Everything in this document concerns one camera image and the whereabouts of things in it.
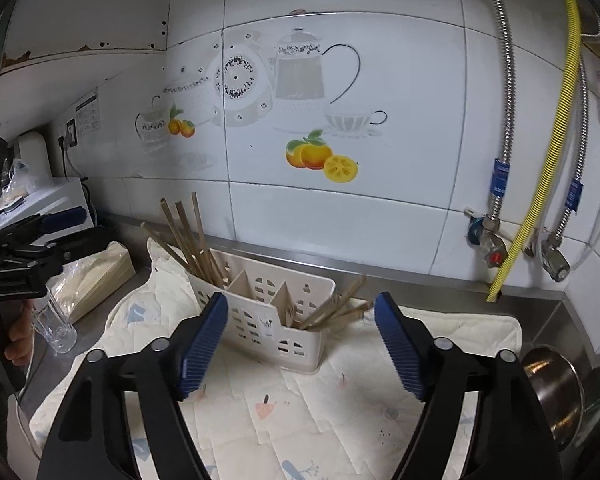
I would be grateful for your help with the wooden chopstick curved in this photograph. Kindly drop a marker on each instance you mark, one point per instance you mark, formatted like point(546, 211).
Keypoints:
point(167, 248)
point(328, 308)

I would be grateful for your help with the person left hand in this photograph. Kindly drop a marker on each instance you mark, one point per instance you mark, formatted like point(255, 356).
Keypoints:
point(19, 351)

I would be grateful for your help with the black wall power socket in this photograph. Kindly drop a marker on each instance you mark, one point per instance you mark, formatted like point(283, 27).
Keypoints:
point(70, 138)

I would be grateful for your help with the clear glass mug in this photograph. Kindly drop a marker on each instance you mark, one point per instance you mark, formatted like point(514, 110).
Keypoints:
point(50, 321)

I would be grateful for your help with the stainless steel pot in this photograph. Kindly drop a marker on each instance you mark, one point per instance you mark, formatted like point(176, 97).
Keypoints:
point(557, 385)

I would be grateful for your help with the white instruction wall sticker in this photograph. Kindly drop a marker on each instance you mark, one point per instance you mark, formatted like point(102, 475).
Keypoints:
point(87, 114)

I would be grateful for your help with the wooden chopstick pair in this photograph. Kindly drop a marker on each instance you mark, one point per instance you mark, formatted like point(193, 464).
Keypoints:
point(200, 259)
point(200, 229)

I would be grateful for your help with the chrome angle valve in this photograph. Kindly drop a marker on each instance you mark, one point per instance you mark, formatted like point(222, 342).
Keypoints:
point(545, 246)

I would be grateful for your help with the white kitchen appliance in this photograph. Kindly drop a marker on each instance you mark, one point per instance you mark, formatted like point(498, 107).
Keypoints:
point(31, 189)

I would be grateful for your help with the white quilted patterned mat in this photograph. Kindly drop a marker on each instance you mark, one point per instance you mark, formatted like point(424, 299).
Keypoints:
point(351, 419)

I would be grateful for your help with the bagged cream tissue pack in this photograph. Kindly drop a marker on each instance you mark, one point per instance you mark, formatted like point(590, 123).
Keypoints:
point(85, 283)

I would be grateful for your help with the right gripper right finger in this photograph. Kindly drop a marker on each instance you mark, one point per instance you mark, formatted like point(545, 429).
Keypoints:
point(510, 439)

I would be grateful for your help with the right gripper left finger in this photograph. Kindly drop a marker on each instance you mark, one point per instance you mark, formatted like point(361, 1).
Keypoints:
point(90, 436)

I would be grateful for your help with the blue red water valve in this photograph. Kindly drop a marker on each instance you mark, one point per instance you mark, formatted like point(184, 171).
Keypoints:
point(482, 233)

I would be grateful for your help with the cream plastic utensil holder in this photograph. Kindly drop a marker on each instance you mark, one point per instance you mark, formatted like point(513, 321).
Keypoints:
point(256, 297)

